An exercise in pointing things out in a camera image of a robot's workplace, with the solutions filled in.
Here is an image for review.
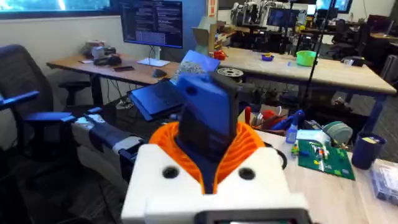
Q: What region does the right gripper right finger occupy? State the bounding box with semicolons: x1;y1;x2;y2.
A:
213;121;293;196

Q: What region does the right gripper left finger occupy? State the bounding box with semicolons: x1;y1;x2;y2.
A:
120;121;206;224

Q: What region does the blue spray bottle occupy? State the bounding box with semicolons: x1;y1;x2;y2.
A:
285;109;306;144

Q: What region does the box of tools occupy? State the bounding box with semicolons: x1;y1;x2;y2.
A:
238;105;292;136

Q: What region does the small white box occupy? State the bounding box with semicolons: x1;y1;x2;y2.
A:
295;129;331;146

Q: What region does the green board with blocks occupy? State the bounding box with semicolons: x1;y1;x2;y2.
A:
290;139;356;181

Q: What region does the open laptop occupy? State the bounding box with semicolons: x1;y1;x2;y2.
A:
127;49;221;122

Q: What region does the wooden office desk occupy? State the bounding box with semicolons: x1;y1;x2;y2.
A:
45;53;181;106

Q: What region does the grey-green tape roll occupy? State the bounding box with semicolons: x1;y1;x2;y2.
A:
322;121;354;146

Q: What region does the black phone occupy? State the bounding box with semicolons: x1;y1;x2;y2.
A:
112;65;136;73

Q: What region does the black computer mouse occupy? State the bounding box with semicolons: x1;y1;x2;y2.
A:
151;68;168;79

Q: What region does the dark blue cup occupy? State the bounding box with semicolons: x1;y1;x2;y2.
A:
351;130;387;170

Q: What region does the heap of desk items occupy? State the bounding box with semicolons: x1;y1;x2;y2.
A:
79;39;123;67

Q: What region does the long wooden workbench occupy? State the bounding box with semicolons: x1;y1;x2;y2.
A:
217;46;398;131

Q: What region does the clear plastic bag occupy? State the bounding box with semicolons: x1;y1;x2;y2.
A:
369;158;398;206

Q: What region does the black office chair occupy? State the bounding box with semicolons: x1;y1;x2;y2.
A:
0;43;103;162

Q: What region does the green bowl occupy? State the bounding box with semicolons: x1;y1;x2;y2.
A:
295;50;317;67

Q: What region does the red object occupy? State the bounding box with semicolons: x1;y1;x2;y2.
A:
213;49;228;61

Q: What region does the black tripod pole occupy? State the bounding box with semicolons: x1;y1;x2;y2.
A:
300;0;336;106

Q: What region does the computer monitor on stand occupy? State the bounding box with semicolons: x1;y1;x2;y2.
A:
119;0;184;68

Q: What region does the open cardboard box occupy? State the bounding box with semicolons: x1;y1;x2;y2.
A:
191;16;218;55

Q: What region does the background monitor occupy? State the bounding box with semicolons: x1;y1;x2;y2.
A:
266;7;301;29

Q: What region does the black cable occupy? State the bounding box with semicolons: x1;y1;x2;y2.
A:
263;141;289;171

